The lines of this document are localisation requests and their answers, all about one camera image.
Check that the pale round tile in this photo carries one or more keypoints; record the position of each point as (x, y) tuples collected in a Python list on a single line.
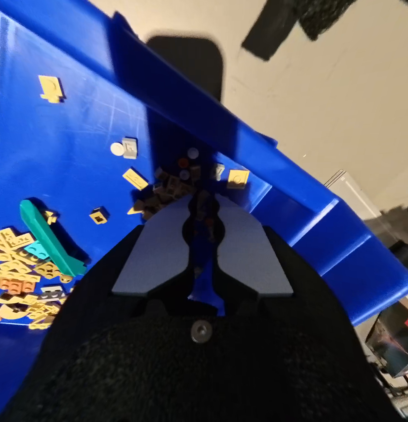
[(192, 153)]

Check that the tiny tan piece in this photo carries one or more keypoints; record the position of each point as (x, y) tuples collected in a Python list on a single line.
[(49, 217)]

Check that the teal long brick tool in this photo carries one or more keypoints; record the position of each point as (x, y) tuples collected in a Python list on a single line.
[(49, 237)]

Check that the tan rectangular tile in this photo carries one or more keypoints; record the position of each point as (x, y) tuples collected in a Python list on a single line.
[(135, 179)]

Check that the tan notched plate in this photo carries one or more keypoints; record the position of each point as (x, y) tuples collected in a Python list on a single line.
[(51, 87)]

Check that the grey square plate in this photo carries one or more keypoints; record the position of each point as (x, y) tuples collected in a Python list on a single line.
[(130, 148)]

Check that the tan plate with round mark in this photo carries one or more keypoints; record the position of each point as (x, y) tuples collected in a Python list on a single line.
[(238, 179)]

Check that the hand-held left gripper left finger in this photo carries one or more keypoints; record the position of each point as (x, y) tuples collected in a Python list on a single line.
[(151, 260)]

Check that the tan brick with square hole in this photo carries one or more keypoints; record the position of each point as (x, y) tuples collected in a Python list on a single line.
[(99, 216)]

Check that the white round tile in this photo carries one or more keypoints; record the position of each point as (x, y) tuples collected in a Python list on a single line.
[(117, 148)]

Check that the orange round tile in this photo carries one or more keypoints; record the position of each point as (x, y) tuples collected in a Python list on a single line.
[(183, 163)]

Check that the pile of tan flat plates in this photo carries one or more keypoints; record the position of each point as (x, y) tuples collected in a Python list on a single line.
[(16, 263)]

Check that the blue plastic bin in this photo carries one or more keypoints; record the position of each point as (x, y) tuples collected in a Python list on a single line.
[(75, 132)]

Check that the dark printed cardboard box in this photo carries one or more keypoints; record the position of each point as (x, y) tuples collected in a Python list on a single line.
[(395, 343)]

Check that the small grey bracket piece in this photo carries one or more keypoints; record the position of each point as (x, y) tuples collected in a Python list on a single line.
[(218, 171)]

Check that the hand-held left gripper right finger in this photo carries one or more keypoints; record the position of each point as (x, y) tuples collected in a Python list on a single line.
[(253, 260)]

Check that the dark cloth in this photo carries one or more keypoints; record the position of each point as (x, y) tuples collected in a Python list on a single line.
[(270, 29)]

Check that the heap of mixed small bricks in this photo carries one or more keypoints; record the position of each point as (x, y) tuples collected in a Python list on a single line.
[(167, 191)]

